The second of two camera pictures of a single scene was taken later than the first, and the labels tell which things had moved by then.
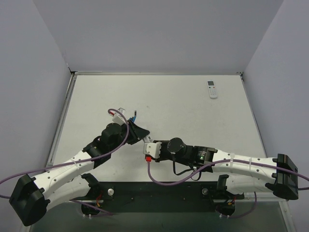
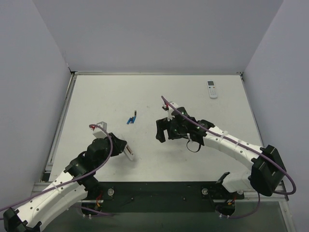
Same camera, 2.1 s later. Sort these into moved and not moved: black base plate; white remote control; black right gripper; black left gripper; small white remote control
Moved: white remote control; black left gripper; black right gripper
Not moved: small white remote control; black base plate
